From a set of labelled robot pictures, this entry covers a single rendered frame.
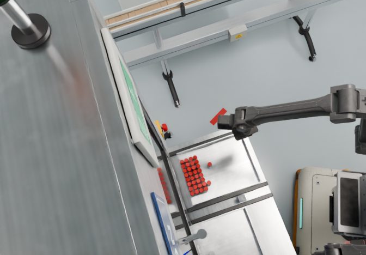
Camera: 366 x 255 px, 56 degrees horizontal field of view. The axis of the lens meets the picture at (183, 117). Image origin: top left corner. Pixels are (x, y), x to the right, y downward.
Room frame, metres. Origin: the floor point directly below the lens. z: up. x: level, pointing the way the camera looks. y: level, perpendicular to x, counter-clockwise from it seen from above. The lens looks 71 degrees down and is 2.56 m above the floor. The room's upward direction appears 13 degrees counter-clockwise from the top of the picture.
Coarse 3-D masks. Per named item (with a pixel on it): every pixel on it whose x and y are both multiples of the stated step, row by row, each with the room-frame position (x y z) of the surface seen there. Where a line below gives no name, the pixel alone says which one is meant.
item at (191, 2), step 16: (160, 0) 1.27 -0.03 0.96; (176, 0) 1.27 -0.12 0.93; (192, 0) 1.22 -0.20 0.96; (208, 0) 1.22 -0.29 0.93; (224, 0) 1.22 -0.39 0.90; (240, 0) 1.23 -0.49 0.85; (112, 16) 1.24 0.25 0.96; (128, 16) 1.24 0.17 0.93; (144, 16) 1.21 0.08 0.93; (160, 16) 1.18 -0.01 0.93; (176, 16) 1.19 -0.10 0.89; (192, 16) 1.20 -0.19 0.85; (112, 32) 1.16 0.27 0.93; (128, 32) 1.16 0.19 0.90; (144, 32) 1.17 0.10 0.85
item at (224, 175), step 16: (208, 144) 0.42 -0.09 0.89; (224, 144) 0.40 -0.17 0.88; (240, 144) 0.38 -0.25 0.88; (208, 160) 0.34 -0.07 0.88; (224, 160) 0.32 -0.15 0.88; (240, 160) 0.30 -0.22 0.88; (208, 176) 0.27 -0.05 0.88; (224, 176) 0.25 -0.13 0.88; (240, 176) 0.23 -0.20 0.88; (256, 176) 0.21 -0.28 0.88; (208, 192) 0.19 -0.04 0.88; (224, 192) 0.17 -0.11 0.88
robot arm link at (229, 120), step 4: (220, 116) 0.42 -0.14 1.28; (224, 116) 0.41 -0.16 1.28; (228, 116) 0.41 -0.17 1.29; (232, 116) 0.40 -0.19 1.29; (220, 120) 0.40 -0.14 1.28; (224, 120) 0.40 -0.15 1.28; (228, 120) 0.39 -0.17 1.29; (232, 120) 0.39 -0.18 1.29; (220, 124) 0.39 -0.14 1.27; (224, 124) 0.38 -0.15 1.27; (228, 124) 0.38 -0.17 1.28; (232, 124) 0.37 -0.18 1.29; (220, 128) 0.38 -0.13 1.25; (224, 128) 0.38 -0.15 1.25; (228, 128) 0.37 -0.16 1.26; (232, 128) 0.37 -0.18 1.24; (236, 128) 0.35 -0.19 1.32; (240, 128) 0.34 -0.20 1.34; (244, 128) 0.33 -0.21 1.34
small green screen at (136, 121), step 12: (108, 36) 0.35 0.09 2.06; (108, 48) 0.32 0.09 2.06; (120, 60) 0.33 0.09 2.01; (120, 72) 0.28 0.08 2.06; (120, 84) 0.25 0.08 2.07; (132, 84) 0.32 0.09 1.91; (120, 96) 0.23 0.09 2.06; (132, 96) 0.26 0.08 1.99; (132, 108) 0.22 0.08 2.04; (132, 120) 0.19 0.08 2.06; (144, 120) 0.25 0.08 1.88; (132, 132) 0.17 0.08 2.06; (144, 132) 0.20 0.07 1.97; (144, 144) 0.16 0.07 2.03; (156, 156) 0.17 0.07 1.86
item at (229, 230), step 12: (228, 216) 0.06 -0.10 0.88; (240, 216) 0.05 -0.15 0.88; (192, 228) 0.05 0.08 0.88; (204, 228) 0.04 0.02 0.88; (216, 228) 0.02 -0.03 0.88; (228, 228) 0.01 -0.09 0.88; (240, 228) 0.00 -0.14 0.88; (252, 228) -0.01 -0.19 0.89; (204, 240) -0.02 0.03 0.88; (216, 240) -0.03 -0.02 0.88; (228, 240) -0.04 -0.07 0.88; (240, 240) -0.05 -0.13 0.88; (252, 240) -0.06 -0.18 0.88; (204, 252) -0.06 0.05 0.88; (216, 252) -0.08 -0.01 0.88; (228, 252) -0.09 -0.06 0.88; (240, 252) -0.10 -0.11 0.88; (252, 252) -0.11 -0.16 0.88
